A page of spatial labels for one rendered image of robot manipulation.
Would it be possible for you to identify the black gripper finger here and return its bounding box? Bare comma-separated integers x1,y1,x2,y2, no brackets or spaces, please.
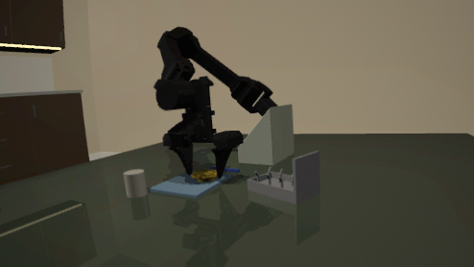
169,144,193,175
211,146,237,179

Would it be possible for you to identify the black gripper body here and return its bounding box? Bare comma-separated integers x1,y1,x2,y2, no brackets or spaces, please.
162,107,244,148

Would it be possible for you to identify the light blue flat mat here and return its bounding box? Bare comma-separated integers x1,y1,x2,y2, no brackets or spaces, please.
149,172,233,199

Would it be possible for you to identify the grey cylinder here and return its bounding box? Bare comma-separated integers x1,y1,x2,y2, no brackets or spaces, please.
124,170,148,198

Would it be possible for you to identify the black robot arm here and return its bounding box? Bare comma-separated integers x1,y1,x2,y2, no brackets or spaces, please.
154,27,278,148

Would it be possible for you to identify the yellow plate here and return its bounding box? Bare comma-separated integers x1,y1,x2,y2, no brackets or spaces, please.
192,169,217,182

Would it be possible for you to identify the grey dish rack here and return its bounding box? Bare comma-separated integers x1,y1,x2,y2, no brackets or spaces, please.
247,152,320,205

